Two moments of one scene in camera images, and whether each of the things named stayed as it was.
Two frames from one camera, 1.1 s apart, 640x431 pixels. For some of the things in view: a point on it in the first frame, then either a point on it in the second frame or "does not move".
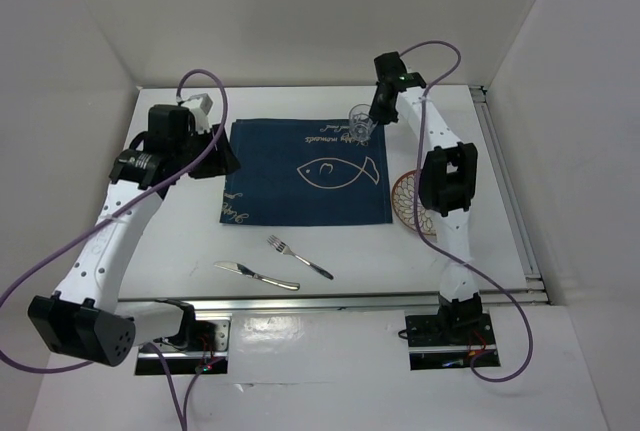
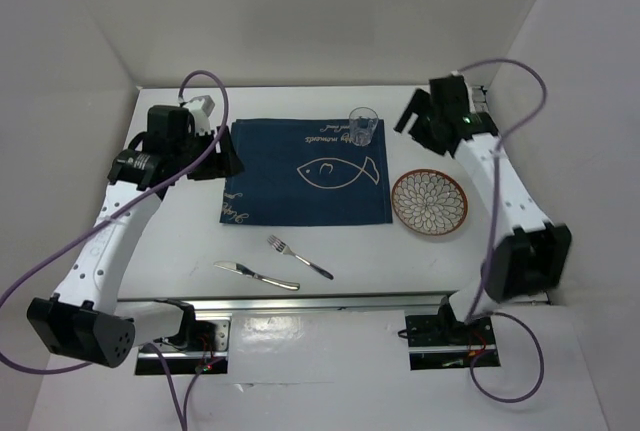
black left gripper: (224, 162) does not move
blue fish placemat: (307, 171) does not move
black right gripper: (382, 117) to (420, 104)
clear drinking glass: (361, 124) does not move
